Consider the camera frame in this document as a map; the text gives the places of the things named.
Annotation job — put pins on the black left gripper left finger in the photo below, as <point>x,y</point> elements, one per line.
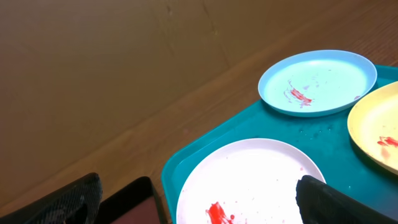
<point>77,202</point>

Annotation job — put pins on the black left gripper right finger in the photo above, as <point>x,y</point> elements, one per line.
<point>321,204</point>

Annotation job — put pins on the white plastic plate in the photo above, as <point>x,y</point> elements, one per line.
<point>247,181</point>

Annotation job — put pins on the yellow plastic plate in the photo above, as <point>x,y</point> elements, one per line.
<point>372,125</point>

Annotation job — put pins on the light blue plastic plate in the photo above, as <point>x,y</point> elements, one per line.
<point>317,83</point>

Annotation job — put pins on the black tray with red liquid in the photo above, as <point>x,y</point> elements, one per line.
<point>136,203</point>

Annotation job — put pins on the teal plastic tray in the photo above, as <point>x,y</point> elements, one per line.
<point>324,139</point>

